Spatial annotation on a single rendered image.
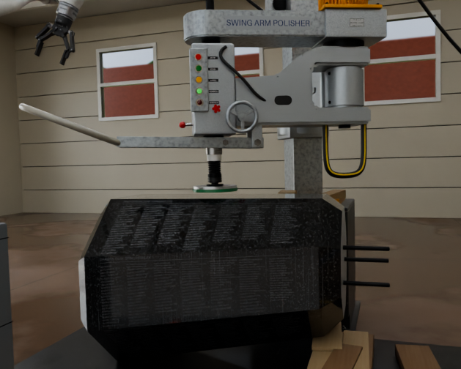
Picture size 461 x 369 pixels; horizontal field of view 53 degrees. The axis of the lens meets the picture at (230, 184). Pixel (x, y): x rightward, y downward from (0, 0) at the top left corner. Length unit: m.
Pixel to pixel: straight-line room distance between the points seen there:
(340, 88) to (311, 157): 0.72
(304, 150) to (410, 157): 5.36
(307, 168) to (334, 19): 0.98
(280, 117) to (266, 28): 0.41
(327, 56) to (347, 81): 0.16
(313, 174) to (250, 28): 1.09
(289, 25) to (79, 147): 8.16
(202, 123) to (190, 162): 6.73
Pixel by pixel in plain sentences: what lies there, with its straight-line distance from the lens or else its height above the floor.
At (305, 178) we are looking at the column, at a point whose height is 0.90.
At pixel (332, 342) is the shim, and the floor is 0.20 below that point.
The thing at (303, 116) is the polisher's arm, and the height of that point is 1.22.
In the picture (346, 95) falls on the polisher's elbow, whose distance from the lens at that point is 2.33.
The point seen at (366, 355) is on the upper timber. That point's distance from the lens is 2.16.
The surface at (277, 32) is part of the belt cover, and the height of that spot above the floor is 1.61.
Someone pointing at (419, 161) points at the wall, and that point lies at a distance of 8.18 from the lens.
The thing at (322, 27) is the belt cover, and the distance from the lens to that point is 2.34.
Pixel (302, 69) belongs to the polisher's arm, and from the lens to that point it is 2.28.
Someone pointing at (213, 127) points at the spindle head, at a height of 1.18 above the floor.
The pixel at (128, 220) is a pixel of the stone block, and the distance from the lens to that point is 2.26.
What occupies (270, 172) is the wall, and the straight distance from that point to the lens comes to 8.39.
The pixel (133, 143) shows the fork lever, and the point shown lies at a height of 1.11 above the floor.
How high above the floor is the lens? 1.02
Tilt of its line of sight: 3 degrees down
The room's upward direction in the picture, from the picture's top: 1 degrees counter-clockwise
